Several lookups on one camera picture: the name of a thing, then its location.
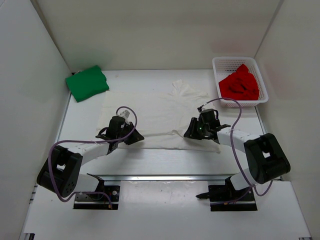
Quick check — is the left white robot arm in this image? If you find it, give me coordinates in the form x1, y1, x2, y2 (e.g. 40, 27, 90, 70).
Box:
36, 115, 145, 202

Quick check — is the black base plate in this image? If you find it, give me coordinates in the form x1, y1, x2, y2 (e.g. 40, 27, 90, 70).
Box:
208, 185, 258, 212
73, 185, 121, 210

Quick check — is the green polo shirt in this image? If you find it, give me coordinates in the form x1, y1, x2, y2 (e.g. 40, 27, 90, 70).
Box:
65, 65, 110, 103

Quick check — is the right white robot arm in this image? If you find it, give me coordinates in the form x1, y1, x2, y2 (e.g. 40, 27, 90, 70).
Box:
183, 109, 291, 204

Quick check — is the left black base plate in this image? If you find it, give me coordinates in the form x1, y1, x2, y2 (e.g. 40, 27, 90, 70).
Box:
73, 185, 121, 210

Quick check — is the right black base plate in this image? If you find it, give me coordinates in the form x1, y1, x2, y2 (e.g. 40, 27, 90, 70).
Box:
208, 185, 258, 212

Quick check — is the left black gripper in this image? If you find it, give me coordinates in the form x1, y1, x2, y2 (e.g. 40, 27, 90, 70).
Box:
116, 121, 145, 145

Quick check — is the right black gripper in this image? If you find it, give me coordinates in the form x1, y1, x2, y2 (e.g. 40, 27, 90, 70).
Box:
185, 117, 210, 140

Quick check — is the white plastic basket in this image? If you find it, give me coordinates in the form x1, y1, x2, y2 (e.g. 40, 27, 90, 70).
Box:
212, 56, 269, 108

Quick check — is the white t shirt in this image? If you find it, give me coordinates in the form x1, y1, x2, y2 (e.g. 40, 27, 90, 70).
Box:
96, 80, 220, 153

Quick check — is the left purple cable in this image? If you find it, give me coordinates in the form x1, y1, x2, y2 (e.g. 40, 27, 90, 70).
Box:
48, 106, 140, 203

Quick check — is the red t shirt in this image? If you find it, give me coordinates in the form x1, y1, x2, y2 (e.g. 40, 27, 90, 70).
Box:
218, 64, 260, 101

